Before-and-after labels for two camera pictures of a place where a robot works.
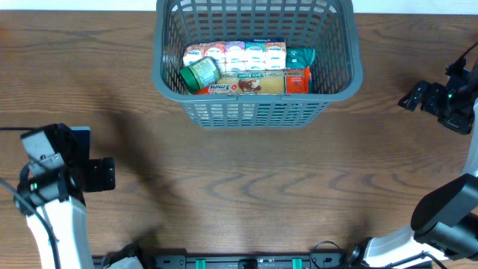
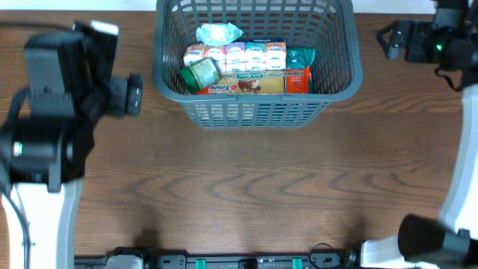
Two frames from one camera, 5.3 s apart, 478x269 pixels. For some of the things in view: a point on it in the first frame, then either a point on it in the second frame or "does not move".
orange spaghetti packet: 292,81 does not move
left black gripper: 101,172 → 131,99
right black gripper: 430,104 → 420,33
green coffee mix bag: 299,57 does not move
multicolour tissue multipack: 253,54 does not move
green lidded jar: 200,73 does not move
